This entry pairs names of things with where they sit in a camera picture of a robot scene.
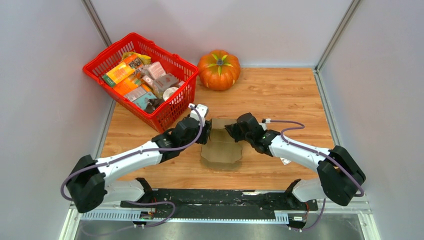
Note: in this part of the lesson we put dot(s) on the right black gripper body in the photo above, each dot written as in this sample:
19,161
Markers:
236,133

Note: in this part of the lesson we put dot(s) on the small white packet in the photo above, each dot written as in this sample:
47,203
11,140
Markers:
285,161

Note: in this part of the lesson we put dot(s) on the teal box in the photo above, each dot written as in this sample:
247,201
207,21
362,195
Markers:
142,101

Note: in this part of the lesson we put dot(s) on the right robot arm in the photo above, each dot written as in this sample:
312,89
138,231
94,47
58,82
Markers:
340,179

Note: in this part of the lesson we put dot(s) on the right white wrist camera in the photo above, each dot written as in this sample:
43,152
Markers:
264,122

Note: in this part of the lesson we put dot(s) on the orange snack box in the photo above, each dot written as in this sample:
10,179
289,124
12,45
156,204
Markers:
121,71

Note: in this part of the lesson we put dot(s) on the brown cardboard box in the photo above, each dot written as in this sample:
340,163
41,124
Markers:
221,152

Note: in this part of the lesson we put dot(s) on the yellow snack bag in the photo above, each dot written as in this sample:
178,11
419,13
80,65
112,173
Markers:
145,59

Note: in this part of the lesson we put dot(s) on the grey pink box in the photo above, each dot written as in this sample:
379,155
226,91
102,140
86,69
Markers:
164,82

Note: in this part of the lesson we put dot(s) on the red plastic shopping basket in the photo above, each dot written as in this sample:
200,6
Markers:
169,111

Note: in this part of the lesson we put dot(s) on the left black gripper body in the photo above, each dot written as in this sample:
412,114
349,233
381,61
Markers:
203,136

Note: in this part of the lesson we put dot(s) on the orange pumpkin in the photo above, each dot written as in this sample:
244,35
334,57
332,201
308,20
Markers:
219,70

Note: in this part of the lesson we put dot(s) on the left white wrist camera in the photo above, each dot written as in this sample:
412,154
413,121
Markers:
198,112

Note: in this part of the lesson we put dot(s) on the white tape roll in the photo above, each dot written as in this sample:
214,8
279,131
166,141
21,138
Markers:
169,92

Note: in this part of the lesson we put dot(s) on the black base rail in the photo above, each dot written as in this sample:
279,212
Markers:
224,204

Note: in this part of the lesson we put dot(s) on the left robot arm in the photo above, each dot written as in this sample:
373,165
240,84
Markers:
93,182

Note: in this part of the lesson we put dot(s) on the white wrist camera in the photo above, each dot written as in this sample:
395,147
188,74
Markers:
264,122
198,112

